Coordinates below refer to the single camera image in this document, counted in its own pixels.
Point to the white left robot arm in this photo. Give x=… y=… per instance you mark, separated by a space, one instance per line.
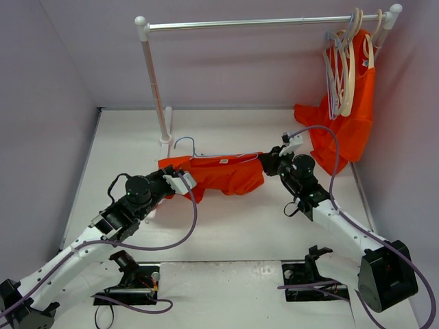
x=95 y=261

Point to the cream plastic hanger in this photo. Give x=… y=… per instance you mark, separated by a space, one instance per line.
x=347 y=40

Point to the grey plastic hanger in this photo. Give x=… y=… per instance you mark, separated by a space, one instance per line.
x=336 y=71

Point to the orange t shirt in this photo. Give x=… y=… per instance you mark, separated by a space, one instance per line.
x=237 y=174
x=353 y=131

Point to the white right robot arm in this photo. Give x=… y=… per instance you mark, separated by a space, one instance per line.
x=376 y=268

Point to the cream hanger with shirt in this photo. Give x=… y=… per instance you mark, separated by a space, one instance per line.
x=368 y=48

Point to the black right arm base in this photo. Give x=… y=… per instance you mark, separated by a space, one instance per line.
x=303 y=283

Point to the lavender wire hanger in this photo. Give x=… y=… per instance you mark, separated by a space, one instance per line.
x=339 y=61

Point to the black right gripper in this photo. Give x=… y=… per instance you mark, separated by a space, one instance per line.
x=268 y=162

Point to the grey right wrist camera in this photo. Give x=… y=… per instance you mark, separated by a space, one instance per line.
x=291 y=143

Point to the hanging orange t shirt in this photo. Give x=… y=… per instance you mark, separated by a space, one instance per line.
x=353 y=131

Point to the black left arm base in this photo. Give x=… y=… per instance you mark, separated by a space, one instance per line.
x=139 y=282

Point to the light blue wire hanger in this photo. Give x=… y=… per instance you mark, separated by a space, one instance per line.
x=194 y=154

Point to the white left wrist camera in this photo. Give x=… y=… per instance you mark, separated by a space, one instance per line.
x=181 y=185

